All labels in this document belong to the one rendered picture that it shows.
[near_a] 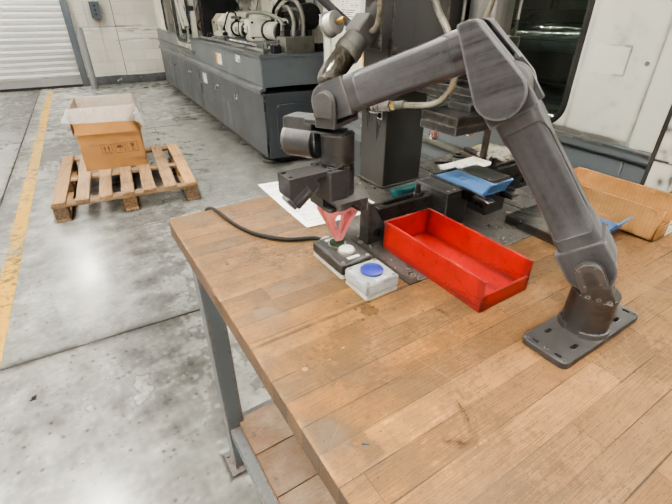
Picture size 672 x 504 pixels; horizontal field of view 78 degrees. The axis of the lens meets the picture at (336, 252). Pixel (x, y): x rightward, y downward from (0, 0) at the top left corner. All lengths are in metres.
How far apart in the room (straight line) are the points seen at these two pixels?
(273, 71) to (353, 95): 3.30
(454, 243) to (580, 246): 0.30
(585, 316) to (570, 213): 0.16
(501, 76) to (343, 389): 0.43
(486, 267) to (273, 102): 3.33
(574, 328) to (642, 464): 0.20
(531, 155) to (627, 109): 0.91
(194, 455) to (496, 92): 1.45
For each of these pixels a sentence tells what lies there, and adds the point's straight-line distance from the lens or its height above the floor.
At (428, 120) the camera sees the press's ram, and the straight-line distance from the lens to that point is 0.91.
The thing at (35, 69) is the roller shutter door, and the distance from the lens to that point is 9.86.
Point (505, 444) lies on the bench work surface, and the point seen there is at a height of 0.90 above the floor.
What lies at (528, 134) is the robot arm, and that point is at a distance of 0.59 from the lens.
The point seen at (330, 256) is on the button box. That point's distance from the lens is 0.76.
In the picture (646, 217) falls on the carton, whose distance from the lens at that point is 1.07.
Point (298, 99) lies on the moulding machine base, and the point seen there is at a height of 0.59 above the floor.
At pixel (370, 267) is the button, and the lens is 0.71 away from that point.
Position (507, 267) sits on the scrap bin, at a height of 0.93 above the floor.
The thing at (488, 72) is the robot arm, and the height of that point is 1.26.
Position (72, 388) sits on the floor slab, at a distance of 2.05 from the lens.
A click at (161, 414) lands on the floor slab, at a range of 1.80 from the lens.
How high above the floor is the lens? 1.32
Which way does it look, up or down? 31 degrees down
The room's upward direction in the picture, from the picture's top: straight up
